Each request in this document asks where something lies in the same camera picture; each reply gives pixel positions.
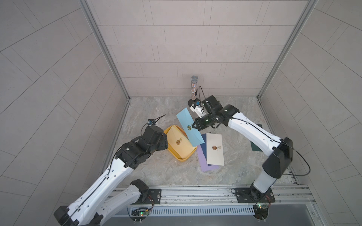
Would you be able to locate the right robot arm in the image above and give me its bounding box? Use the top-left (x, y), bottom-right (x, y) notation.
top-left (188, 96), bottom-right (294, 200)

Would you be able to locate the left circuit board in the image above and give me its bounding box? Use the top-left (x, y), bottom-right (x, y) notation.
top-left (131, 208), bottom-right (151, 222)

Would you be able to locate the light blue envelope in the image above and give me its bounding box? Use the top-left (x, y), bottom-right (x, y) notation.
top-left (176, 108), bottom-right (205, 147)

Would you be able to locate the dark green envelope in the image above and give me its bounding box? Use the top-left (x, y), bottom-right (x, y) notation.
top-left (250, 141), bottom-right (262, 152)

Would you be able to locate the white envelope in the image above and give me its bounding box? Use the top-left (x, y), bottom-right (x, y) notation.
top-left (206, 133), bottom-right (224, 166)

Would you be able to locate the right circuit board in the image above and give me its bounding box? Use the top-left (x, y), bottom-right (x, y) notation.
top-left (253, 204), bottom-right (269, 221)

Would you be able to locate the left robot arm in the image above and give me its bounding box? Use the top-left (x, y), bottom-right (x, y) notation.
top-left (54, 125), bottom-right (168, 226)

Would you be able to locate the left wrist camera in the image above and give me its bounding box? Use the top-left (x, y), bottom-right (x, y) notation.
top-left (147, 119), bottom-right (156, 126)

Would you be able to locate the aluminium mounting rail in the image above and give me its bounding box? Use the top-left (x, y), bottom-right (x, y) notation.
top-left (149, 184), bottom-right (316, 207)

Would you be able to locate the purple envelope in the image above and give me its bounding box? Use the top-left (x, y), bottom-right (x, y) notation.
top-left (196, 146), bottom-right (220, 172)

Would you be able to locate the circuit board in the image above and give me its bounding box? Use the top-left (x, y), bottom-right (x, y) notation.
top-left (131, 208), bottom-right (151, 222)
top-left (253, 204), bottom-right (269, 221)

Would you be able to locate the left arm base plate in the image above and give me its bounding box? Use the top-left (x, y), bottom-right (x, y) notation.
top-left (134, 189), bottom-right (162, 205)

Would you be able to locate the tan envelope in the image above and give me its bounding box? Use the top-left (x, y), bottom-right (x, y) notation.
top-left (166, 125), bottom-right (196, 160)

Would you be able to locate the navy blue envelope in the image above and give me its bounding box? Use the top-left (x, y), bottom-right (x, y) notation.
top-left (200, 134), bottom-right (207, 159)

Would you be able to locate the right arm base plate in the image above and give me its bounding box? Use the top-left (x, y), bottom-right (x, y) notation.
top-left (232, 187), bottom-right (275, 204)

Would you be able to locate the yellow storage tray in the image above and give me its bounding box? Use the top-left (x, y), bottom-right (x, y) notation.
top-left (163, 125), bottom-right (198, 162)

